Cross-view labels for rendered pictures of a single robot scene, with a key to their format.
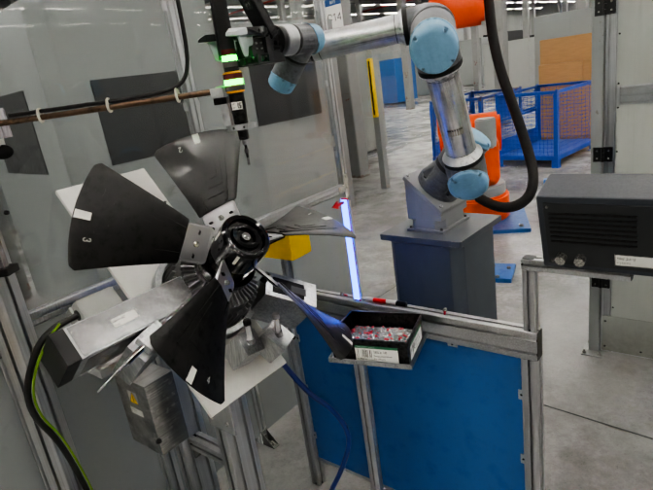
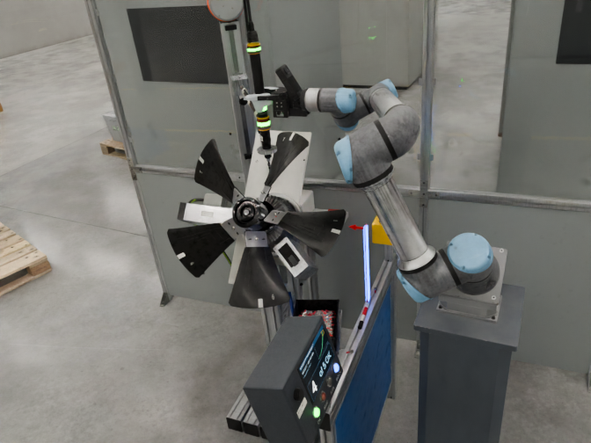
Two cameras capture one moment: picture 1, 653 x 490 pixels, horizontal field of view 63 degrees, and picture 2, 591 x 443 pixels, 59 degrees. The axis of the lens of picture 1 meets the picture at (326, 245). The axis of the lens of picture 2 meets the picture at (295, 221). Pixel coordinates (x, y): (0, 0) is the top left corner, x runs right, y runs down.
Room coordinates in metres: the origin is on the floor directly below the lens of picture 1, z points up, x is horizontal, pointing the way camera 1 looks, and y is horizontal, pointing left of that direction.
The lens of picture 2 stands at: (0.87, -1.53, 2.12)
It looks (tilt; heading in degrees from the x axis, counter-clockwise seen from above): 29 degrees down; 75
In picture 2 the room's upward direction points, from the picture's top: 6 degrees counter-clockwise
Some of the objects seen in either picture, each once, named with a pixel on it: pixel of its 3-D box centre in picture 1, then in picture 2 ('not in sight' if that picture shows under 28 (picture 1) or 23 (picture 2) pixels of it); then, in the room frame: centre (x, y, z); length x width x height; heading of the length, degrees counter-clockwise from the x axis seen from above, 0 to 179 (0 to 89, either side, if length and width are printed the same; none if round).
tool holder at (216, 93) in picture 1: (234, 108); (265, 137); (1.26, 0.16, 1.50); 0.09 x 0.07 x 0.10; 85
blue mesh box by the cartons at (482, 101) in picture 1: (476, 126); not in sight; (8.07, -2.52, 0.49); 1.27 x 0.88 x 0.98; 135
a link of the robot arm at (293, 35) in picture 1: (282, 40); (314, 99); (1.41, 0.03, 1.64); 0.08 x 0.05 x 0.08; 50
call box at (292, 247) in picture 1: (283, 243); (389, 227); (1.73, 0.14, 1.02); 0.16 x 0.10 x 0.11; 50
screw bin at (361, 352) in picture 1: (378, 336); (315, 324); (1.30, -0.10, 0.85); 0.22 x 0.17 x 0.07; 65
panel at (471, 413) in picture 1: (399, 417); (367, 396); (1.47, -0.16, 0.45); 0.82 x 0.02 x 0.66; 50
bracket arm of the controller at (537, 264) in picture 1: (574, 267); not in sight; (1.13, -0.56, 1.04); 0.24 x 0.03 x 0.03; 50
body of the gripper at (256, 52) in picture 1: (260, 45); (291, 101); (1.35, 0.08, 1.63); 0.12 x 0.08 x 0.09; 140
